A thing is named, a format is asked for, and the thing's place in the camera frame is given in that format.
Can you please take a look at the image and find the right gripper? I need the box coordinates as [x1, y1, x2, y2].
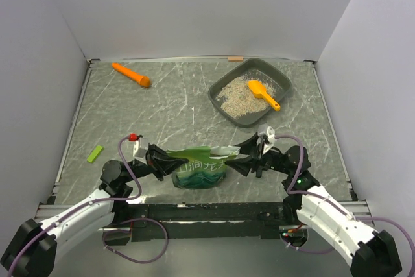
[224, 131, 293, 176]

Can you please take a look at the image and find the orange carrot toy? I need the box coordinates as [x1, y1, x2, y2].
[112, 63, 151, 88]

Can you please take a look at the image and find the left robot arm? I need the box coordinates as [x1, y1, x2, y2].
[1, 141, 188, 276]

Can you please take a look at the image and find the brown tape piece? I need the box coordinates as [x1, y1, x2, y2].
[228, 56, 243, 62]

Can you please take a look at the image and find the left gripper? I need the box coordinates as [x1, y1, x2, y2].
[123, 142, 189, 183]

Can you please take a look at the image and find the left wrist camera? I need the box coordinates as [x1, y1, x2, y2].
[129, 134, 150, 160]

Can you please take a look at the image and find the black base bar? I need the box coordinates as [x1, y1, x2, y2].
[97, 202, 320, 245]

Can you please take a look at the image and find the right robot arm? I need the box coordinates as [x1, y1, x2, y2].
[226, 128, 402, 276]

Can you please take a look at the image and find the yellow plastic scoop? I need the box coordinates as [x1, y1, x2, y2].
[248, 80, 281, 111]

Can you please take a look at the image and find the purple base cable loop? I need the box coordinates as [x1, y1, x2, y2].
[102, 218, 169, 264]

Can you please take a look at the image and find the litter granules pile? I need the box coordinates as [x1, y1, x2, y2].
[214, 75, 282, 119]

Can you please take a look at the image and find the green litter bag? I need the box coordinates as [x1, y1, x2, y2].
[167, 145, 240, 189]

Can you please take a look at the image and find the green rectangular block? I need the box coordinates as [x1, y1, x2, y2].
[87, 145, 104, 163]

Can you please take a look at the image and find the grey litter box tray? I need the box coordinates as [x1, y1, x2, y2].
[208, 58, 292, 128]

